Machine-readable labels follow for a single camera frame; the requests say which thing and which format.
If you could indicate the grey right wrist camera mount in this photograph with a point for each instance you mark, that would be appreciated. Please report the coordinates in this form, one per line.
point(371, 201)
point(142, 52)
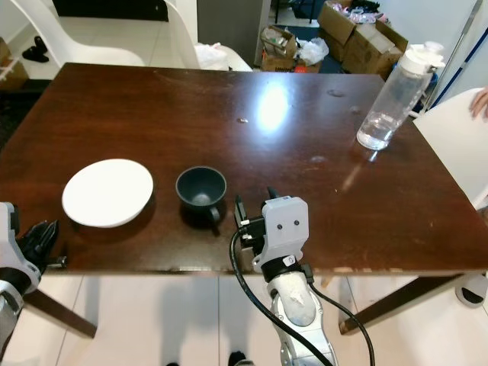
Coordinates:
point(284, 229)

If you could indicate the flat open cardboard box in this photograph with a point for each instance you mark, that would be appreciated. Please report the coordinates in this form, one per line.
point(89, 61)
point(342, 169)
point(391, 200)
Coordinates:
point(11, 70)

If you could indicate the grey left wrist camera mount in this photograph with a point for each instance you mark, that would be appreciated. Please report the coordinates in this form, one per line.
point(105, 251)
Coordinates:
point(8, 236)

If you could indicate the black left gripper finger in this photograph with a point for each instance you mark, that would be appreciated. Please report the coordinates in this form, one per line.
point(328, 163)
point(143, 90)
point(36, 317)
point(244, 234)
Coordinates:
point(47, 235)
point(56, 261)

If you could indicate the black shoe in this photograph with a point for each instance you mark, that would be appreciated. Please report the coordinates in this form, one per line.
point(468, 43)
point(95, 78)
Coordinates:
point(36, 54)

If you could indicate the white round plate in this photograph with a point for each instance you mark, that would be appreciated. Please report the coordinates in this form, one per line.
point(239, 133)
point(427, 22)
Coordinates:
point(107, 192)

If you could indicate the small open cardboard box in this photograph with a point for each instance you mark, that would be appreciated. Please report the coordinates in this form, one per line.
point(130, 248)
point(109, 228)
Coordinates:
point(278, 47)

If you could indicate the clear white-capped water bottle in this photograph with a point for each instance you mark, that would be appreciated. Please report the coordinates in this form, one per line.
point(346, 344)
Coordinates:
point(393, 99)

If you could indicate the large cardboard box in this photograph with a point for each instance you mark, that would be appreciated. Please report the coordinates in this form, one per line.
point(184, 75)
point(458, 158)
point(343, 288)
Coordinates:
point(362, 38)

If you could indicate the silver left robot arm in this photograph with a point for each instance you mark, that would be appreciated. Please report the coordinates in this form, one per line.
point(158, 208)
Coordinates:
point(11, 305)

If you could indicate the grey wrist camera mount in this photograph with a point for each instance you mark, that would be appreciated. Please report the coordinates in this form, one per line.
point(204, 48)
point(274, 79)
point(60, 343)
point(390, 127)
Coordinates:
point(284, 229)
point(8, 236)

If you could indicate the dark wooden table leg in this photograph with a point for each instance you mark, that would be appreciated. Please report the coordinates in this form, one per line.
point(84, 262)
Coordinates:
point(61, 313)
point(404, 303)

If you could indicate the white round object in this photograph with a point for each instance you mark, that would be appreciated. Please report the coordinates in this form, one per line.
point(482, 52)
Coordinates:
point(474, 291)

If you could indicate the white metal pole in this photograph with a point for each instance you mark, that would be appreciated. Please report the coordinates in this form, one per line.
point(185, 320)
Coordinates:
point(461, 42)

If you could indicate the person's hand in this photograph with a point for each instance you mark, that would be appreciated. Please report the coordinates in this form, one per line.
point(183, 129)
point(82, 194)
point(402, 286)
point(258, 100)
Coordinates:
point(480, 104)

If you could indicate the black cabinet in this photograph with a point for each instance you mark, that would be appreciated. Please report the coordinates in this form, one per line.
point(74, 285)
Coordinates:
point(107, 6)

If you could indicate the white plastic bag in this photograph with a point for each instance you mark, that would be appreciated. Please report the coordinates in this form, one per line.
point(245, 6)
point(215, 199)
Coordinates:
point(313, 50)

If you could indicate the dark grey cup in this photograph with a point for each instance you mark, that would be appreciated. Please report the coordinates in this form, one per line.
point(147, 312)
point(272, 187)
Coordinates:
point(201, 187)

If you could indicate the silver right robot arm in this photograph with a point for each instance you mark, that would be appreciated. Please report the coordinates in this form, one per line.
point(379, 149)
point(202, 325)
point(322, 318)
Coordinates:
point(297, 313)

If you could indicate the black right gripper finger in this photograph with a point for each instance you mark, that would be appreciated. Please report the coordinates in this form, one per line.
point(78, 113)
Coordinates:
point(272, 197)
point(240, 213)

